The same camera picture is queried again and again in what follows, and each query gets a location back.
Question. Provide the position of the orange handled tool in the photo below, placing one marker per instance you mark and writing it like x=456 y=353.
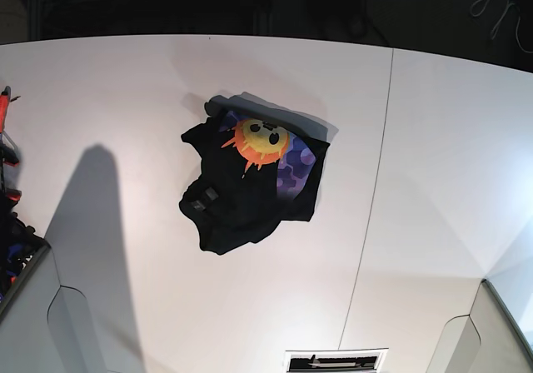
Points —
x=8 y=155

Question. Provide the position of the black white label plate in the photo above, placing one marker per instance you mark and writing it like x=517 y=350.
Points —
x=367 y=360

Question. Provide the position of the black printed t-shirt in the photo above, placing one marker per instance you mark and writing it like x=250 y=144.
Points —
x=260 y=165

